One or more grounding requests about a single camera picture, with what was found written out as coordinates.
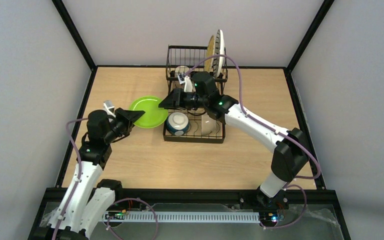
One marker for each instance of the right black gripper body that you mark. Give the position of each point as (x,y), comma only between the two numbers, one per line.
(179,98)

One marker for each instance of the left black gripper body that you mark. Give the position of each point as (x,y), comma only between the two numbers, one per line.
(121,120)

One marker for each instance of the white bowl with dark rim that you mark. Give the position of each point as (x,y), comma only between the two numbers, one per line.
(177,123)

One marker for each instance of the seashell pattern ceramic mug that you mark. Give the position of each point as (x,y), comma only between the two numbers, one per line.
(179,72)

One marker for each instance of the green plastic plate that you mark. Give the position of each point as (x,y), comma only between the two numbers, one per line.
(154,115)

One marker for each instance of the black wire dish rack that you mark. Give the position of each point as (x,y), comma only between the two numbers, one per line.
(183,55)

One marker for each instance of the plain white bowl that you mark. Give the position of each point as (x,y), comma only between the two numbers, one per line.
(207,124)

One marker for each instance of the blue striped white plate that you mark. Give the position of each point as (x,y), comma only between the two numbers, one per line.
(218,62)

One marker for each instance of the round woven bamboo plate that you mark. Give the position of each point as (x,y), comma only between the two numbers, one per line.
(210,51)

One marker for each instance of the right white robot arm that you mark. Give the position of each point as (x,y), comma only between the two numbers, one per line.
(288,147)

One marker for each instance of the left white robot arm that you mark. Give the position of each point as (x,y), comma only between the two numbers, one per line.
(85,200)

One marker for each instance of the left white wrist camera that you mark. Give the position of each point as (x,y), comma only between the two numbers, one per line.
(109,107)

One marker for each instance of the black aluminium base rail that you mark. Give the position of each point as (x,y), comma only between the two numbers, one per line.
(246,199)

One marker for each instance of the white slotted cable duct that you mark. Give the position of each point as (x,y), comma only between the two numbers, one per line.
(181,217)

